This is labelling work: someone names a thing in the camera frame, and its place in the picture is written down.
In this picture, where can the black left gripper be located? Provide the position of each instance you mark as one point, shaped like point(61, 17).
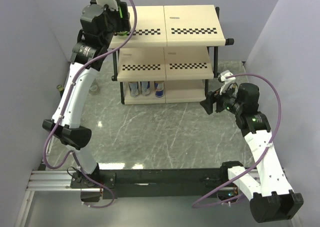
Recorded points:
point(114, 12)

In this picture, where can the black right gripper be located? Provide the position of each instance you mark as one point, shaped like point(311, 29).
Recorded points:
point(207, 104)

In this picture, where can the green Perrier bottle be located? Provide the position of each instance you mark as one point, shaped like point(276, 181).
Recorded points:
point(125, 26)

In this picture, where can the blue energy drink can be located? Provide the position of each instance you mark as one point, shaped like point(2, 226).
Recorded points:
point(159, 89)

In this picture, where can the silver energy drink can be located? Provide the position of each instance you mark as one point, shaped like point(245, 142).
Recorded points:
point(145, 88)

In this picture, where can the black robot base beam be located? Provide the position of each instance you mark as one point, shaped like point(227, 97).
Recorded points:
point(131, 183)

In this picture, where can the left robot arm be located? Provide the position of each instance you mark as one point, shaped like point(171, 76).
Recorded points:
point(98, 26)

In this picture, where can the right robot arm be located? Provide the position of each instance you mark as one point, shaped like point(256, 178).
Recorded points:
point(272, 198)

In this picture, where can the beige three-tier shelf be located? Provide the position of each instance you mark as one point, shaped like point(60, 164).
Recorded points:
point(177, 44)

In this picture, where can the clear glass bottle rear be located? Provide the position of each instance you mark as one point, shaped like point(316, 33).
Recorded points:
point(94, 88)

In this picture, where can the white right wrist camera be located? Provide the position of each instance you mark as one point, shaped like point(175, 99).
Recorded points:
point(226, 79)

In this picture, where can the aluminium frame rail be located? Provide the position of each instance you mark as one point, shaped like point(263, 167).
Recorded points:
point(62, 181)

